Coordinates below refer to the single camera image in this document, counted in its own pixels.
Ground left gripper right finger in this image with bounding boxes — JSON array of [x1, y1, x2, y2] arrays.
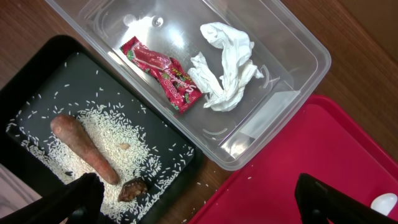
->
[[295, 173, 397, 224]]

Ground dark brown food scrap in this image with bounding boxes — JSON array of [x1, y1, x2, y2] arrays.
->
[[118, 178, 148, 202]]

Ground white tissue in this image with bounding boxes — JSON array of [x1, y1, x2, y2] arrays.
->
[[188, 22, 270, 112]]

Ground red snack wrapper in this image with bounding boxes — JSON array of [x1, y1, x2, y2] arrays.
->
[[120, 37, 202, 113]]

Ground black plastic tray bin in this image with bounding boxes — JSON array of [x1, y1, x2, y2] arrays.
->
[[0, 34, 205, 224]]

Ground clear plastic waste bin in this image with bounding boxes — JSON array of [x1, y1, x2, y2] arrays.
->
[[50, 0, 331, 170]]

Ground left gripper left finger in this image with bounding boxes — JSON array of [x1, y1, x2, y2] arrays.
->
[[1, 173, 104, 224]]

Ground brown carrot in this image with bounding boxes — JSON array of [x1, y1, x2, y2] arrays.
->
[[50, 114, 120, 185]]

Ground white rice grains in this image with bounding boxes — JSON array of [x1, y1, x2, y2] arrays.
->
[[5, 60, 195, 224]]

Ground red serving tray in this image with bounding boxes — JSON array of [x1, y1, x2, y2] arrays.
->
[[192, 95, 397, 223]]

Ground white plastic spoon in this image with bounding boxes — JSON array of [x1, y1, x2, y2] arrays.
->
[[370, 193, 397, 216]]

